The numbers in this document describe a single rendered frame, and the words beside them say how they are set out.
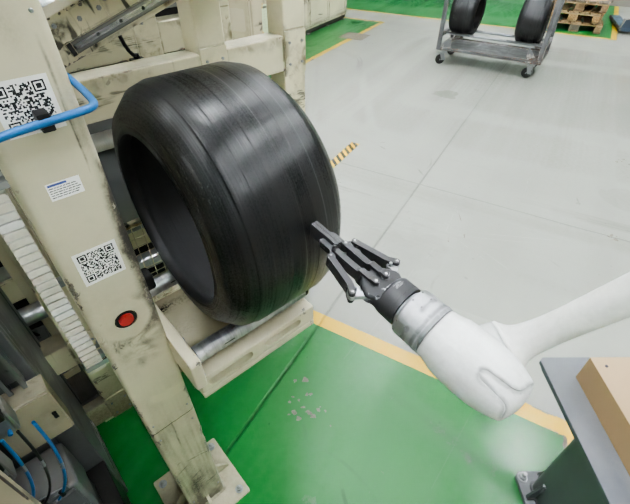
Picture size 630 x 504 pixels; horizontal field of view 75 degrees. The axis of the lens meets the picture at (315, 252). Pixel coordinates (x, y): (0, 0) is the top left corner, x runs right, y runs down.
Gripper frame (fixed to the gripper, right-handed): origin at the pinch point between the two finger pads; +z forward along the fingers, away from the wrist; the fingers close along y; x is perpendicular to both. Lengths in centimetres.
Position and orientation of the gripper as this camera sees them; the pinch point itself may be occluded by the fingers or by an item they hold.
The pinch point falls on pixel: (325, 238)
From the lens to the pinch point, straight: 78.0
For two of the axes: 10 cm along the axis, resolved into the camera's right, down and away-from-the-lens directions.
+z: -6.6, -5.9, 4.7
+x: -0.9, 6.8, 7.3
